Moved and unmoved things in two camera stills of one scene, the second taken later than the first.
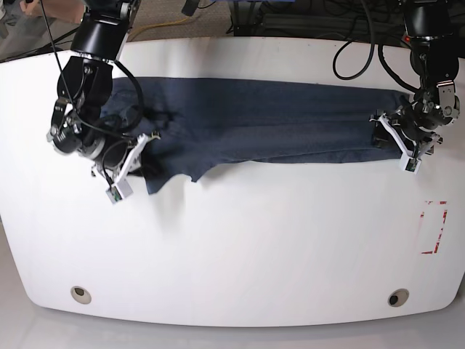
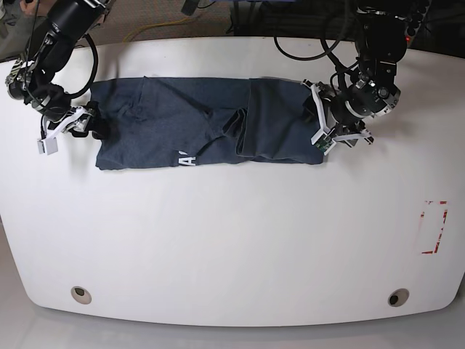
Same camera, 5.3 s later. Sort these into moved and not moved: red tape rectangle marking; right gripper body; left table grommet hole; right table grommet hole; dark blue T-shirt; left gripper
Moved: left gripper; right gripper body; dark blue T-shirt
Not moved: left table grommet hole; right table grommet hole; red tape rectangle marking
